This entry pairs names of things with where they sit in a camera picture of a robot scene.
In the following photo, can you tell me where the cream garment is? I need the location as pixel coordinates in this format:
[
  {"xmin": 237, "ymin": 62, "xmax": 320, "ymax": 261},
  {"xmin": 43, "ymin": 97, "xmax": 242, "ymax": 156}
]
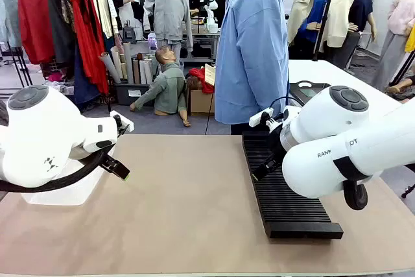
[{"xmin": 95, "ymin": 0, "xmax": 120, "ymax": 40}]

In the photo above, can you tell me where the mannequin cream jacket navy top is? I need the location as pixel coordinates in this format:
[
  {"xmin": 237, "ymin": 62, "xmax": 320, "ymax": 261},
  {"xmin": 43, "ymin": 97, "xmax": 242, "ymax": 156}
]
[{"xmin": 326, "ymin": 0, "xmax": 379, "ymax": 69}]

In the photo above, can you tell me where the navy garment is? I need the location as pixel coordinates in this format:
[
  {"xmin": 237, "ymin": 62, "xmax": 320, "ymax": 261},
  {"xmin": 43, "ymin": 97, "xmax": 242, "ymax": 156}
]
[{"xmin": 73, "ymin": 45, "xmax": 101, "ymax": 106}]

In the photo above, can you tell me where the black metal clothes rack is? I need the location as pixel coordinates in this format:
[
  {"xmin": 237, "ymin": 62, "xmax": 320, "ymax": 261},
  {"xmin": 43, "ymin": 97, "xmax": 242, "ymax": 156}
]
[{"xmin": 0, "ymin": 0, "xmax": 113, "ymax": 114}]

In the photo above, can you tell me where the black slotted PCB rack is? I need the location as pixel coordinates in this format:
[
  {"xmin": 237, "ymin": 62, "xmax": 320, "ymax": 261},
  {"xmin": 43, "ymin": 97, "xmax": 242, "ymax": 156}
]
[{"xmin": 242, "ymin": 130, "xmax": 344, "ymax": 240}]

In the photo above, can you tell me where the dark grey garment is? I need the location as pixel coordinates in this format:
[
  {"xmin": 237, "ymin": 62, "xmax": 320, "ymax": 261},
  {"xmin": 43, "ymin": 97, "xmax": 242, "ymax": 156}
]
[{"xmin": 47, "ymin": 0, "xmax": 77, "ymax": 66}]

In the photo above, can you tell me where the mannequin in pink top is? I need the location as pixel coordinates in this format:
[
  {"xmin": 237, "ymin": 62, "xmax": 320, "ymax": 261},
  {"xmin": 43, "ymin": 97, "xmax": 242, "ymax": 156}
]
[{"xmin": 371, "ymin": 0, "xmax": 415, "ymax": 91}]

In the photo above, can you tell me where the brown patterned scarf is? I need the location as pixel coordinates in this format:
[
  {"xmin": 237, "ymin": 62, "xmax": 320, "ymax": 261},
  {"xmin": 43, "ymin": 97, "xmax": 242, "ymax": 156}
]
[{"xmin": 60, "ymin": 0, "xmax": 76, "ymax": 33}]

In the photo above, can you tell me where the black tripod foot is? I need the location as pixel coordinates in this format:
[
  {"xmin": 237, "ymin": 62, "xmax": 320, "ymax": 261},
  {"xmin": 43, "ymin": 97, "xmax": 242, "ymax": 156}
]
[{"xmin": 401, "ymin": 182, "xmax": 415, "ymax": 199}]

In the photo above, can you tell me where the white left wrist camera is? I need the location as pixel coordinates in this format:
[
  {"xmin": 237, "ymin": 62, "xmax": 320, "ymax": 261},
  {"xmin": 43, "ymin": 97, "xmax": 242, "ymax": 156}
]
[{"xmin": 109, "ymin": 110, "xmax": 135, "ymax": 133}]

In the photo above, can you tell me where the light grey fuzzy coat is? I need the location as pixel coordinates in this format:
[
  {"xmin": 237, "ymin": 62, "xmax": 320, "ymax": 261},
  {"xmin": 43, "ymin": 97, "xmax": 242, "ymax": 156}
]
[{"xmin": 0, "ymin": 0, "xmax": 25, "ymax": 49}]

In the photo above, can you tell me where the white table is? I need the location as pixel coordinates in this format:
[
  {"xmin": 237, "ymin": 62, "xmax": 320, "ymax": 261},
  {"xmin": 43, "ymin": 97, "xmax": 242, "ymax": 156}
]
[{"xmin": 287, "ymin": 59, "xmax": 405, "ymax": 112}]

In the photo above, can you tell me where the person in blue shirt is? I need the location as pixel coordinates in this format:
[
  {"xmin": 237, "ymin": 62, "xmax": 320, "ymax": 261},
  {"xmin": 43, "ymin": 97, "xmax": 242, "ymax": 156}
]
[{"xmin": 214, "ymin": 0, "xmax": 291, "ymax": 136}]

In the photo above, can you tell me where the lying mannequin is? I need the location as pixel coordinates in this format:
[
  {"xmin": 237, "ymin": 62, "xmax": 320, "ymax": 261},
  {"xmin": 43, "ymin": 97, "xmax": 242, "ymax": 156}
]
[{"xmin": 385, "ymin": 75, "xmax": 415, "ymax": 101}]

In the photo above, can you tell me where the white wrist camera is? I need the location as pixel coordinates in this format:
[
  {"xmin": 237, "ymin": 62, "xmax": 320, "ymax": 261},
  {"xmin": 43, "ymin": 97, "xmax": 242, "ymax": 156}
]
[
  {"xmin": 248, "ymin": 107, "xmax": 276, "ymax": 128},
  {"xmin": 109, "ymin": 110, "xmax": 135, "ymax": 133}
]

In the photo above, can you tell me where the clear plastic bottle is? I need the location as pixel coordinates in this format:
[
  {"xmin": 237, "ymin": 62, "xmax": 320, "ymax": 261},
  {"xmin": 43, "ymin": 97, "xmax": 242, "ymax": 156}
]
[{"xmin": 147, "ymin": 31, "xmax": 159, "ymax": 51}]

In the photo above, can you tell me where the black tripod pole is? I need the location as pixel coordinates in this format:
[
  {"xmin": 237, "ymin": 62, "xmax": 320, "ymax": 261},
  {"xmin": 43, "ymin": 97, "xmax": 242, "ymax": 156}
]
[{"xmin": 312, "ymin": 0, "xmax": 338, "ymax": 62}]

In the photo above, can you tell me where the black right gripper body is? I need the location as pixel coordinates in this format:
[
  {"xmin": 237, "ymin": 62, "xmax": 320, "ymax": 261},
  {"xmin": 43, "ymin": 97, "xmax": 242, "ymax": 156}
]
[{"xmin": 266, "ymin": 126, "xmax": 290, "ymax": 164}]

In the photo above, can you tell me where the red cloth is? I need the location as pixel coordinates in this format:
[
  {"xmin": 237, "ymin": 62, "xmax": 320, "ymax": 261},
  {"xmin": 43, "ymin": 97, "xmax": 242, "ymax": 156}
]
[{"xmin": 189, "ymin": 67, "xmax": 215, "ymax": 95}]

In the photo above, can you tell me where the grey paper roll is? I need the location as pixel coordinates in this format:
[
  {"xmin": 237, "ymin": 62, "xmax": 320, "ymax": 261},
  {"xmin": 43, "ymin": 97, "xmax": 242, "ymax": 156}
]
[{"xmin": 99, "ymin": 51, "xmax": 121, "ymax": 84}]

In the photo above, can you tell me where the dark grey cloth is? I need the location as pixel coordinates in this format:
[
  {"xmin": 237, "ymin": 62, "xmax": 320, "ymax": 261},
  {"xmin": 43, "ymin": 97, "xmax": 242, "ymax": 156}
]
[{"xmin": 0, "ymin": 100, "xmax": 9, "ymax": 127}]

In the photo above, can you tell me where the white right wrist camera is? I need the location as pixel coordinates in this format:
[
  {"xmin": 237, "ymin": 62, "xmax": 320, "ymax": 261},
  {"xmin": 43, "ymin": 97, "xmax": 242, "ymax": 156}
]
[{"xmin": 248, "ymin": 107, "xmax": 276, "ymax": 128}]

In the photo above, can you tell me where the black device with screen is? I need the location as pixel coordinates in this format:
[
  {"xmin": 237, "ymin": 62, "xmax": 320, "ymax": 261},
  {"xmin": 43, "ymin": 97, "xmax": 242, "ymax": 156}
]
[{"xmin": 288, "ymin": 80, "xmax": 331, "ymax": 106}]

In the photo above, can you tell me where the cardboard box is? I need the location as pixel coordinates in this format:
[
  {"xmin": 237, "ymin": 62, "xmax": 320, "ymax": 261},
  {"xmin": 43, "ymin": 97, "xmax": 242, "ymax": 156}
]
[{"xmin": 187, "ymin": 87, "xmax": 215, "ymax": 116}]

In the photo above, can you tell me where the person's right forearm blue sleeve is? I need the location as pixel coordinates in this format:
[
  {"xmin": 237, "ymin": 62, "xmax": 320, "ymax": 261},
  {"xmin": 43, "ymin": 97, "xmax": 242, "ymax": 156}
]
[{"xmin": 251, "ymin": 59, "xmax": 291, "ymax": 119}]

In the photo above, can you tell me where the red dress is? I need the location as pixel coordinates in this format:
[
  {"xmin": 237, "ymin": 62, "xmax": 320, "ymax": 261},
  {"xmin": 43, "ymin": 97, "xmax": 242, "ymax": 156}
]
[{"xmin": 69, "ymin": 0, "xmax": 110, "ymax": 95}]

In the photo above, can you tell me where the dark storage bin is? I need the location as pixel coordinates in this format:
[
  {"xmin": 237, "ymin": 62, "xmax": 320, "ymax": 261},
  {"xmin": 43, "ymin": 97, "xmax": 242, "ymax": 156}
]
[{"xmin": 113, "ymin": 82, "xmax": 156, "ymax": 106}]

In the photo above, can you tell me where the mannequin in grey hoodie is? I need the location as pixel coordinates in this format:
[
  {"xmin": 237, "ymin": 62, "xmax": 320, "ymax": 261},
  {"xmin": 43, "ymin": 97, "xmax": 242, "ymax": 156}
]
[{"xmin": 142, "ymin": 0, "xmax": 195, "ymax": 64}]

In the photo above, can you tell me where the clear plastic box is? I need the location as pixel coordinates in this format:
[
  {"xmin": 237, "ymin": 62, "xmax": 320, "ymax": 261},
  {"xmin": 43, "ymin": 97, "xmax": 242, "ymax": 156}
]
[{"xmin": 21, "ymin": 147, "xmax": 116, "ymax": 207}]

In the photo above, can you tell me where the beige paper roll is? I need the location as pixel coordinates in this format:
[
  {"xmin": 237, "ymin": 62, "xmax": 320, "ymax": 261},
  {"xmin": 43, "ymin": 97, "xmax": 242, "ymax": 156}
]
[{"xmin": 110, "ymin": 45, "xmax": 125, "ymax": 80}]

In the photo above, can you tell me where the mannequin beige jacket blue shirt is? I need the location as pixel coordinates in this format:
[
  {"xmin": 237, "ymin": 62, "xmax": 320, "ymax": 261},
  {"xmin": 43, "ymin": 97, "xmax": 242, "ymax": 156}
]
[{"xmin": 287, "ymin": 0, "xmax": 337, "ymax": 60}]

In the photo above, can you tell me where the beige paper bag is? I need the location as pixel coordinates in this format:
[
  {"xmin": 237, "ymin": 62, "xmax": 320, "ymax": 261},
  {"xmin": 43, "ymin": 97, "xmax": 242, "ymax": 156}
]
[{"xmin": 203, "ymin": 64, "xmax": 217, "ymax": 86}]

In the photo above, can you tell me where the half mannequin green jacket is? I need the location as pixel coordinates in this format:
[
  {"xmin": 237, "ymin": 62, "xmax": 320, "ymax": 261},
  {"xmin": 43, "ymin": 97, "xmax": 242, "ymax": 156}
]
[{"xmin": 129, "ymin": 45, "xmax": 193, "ymax": 128}]

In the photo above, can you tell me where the red shirt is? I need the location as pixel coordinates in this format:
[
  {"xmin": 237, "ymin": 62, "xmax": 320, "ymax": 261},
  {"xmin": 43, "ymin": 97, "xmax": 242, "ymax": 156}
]
[{"xmin": 18, "ymin": 0, "xmax": 56, "ymax": 65}]

